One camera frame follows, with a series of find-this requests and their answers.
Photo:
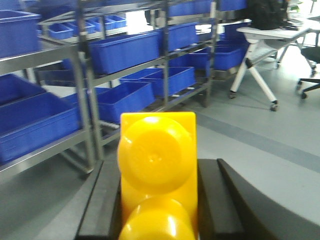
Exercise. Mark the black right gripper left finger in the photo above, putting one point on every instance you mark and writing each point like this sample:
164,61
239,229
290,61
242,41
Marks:
102,219

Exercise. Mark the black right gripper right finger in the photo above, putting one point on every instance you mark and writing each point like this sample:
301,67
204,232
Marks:
230,208

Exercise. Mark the yellow toy brick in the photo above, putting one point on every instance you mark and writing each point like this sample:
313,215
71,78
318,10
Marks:
157,159

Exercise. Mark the large blue shelf bin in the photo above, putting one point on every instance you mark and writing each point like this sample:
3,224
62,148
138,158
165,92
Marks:
118,53

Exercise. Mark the grey metal storage rack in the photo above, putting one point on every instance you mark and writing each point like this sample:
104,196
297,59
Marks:
36,124

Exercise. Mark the white desk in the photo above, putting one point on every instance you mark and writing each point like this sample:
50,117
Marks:
262,44

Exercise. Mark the black office chair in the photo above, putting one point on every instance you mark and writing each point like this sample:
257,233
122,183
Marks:
312,56

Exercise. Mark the black backpack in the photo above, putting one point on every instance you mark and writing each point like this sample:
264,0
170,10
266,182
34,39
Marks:
266,14

